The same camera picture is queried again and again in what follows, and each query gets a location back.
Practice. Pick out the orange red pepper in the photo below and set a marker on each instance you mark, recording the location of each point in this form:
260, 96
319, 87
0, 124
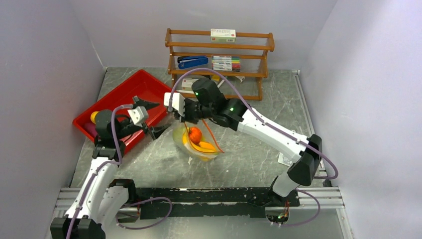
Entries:
195, 135

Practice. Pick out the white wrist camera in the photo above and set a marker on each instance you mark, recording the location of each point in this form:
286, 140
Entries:
175, 102
138, 115

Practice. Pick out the white paper card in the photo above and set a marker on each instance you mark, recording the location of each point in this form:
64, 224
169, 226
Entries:
282, 159

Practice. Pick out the clear zip top bag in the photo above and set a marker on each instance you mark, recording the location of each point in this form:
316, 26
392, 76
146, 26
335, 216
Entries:
209, 137

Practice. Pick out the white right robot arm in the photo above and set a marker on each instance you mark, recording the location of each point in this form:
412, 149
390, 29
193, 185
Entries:
241, 117

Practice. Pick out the yellow pear squash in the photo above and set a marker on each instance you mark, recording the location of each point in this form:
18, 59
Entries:
93, 117

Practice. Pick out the white box on top shelf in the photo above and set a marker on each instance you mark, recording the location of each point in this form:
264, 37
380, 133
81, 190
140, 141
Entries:
223, 35

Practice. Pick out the yellow orange bell pepper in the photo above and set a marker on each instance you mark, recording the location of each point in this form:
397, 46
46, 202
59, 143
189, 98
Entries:
206, 147

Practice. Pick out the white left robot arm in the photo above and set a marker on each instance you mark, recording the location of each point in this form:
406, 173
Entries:
100, 196

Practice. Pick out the pack of coloured markers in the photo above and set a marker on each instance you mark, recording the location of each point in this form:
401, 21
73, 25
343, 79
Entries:
226, 63

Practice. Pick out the purple eggplant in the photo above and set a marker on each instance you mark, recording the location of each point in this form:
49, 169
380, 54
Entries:
90, 128

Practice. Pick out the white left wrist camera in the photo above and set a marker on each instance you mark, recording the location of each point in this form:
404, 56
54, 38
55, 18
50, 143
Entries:
138, 115

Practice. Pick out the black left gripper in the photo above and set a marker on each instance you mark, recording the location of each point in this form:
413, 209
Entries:
154, 131

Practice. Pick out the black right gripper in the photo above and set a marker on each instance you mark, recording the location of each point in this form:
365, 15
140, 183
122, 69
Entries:
185, 118

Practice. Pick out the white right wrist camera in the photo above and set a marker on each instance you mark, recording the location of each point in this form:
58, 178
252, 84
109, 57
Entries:
175, 102

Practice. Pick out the red plastic tray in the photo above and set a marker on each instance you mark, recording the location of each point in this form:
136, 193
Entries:
141, 84

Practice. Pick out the wooden three-tier shelf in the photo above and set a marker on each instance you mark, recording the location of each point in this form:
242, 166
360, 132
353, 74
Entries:
243, 56

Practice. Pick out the white staples box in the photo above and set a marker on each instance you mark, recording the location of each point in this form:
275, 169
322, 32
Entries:
187, 83

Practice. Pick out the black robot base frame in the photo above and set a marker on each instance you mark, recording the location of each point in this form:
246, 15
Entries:
255, 202

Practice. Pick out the blue stapler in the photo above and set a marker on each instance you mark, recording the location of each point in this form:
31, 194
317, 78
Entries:
185, 62

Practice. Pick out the green round cabbage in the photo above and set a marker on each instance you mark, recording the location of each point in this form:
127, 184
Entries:
177, 135

